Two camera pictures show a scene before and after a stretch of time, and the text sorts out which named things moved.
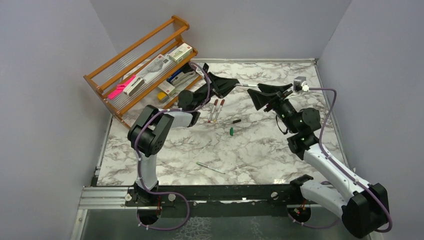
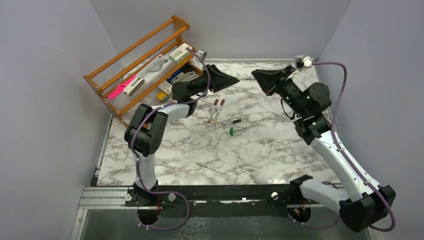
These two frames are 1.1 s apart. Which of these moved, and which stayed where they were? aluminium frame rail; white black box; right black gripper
Moved: right black gripper
Stayed: white black box; aluminium frame rail
